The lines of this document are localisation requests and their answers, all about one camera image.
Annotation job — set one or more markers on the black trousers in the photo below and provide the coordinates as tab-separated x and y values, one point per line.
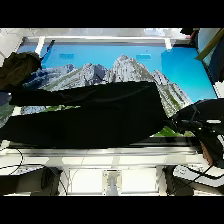
100	116

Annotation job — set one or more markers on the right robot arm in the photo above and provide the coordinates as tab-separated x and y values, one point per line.
210	133

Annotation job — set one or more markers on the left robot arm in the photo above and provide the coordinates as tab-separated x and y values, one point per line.
50	178

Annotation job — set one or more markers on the olive green garment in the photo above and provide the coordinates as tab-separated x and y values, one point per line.
16	68

